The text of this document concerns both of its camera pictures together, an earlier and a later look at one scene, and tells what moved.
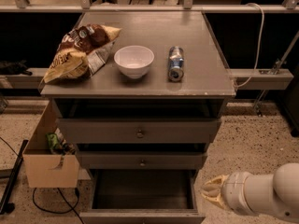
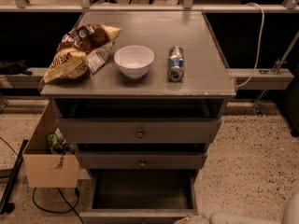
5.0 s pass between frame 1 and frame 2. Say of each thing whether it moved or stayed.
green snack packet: stayed
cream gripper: moved
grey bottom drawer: stayed
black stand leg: stayed
